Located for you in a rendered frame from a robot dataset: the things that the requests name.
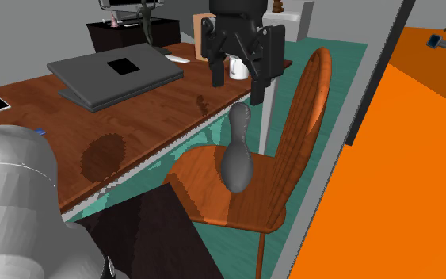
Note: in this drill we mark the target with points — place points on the brown wooden desk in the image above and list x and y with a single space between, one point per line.
149 112

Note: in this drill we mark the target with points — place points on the grey laptop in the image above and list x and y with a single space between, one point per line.
103 77

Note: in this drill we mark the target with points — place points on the grey bowling pin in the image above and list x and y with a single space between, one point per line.
237 166

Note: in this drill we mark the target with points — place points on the white cabinet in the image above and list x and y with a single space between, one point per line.
300 19

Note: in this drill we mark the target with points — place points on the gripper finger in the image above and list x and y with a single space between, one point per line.
273 50
218 73

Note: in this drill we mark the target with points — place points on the black cabinet with monitor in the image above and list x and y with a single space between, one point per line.
130 34

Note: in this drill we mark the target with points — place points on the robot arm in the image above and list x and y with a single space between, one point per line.
10 201

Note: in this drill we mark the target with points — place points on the brown wooden chair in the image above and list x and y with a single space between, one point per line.
303 116

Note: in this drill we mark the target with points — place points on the small blue flat object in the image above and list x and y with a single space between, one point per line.
40 132

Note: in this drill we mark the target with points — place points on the teal rug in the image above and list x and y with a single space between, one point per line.
342 77

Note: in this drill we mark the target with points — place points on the dark green figure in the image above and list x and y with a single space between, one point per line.
147 27

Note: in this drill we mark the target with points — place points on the black flat object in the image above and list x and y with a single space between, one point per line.
162 50

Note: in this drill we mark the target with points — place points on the light brown box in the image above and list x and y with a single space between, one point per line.
198 38

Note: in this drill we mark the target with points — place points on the white remote control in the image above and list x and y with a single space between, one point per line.
177 58

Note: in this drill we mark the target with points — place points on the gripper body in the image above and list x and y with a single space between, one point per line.
238 23

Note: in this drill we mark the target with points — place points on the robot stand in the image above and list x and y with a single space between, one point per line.
149 239

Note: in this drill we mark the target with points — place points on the white mug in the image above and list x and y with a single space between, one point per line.
239 71

